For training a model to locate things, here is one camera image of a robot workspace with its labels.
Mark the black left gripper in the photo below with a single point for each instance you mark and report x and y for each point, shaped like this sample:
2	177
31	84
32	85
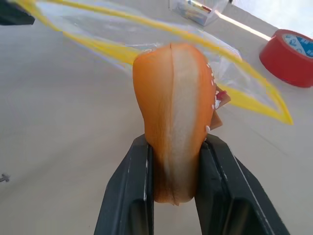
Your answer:
13	14

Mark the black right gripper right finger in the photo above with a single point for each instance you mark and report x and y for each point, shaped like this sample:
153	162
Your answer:
234	191

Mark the red tape roll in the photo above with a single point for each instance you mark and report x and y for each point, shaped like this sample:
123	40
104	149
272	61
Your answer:
288	58

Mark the clear yellow-edged plastic bag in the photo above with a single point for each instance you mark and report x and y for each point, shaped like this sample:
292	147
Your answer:
102	36

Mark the clear plastic box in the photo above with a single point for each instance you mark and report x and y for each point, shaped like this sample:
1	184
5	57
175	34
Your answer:
195	11

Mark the orange snack packet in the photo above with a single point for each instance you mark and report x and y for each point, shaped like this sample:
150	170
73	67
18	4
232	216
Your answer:
174	122

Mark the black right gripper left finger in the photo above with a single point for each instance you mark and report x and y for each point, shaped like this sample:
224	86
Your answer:
124	186

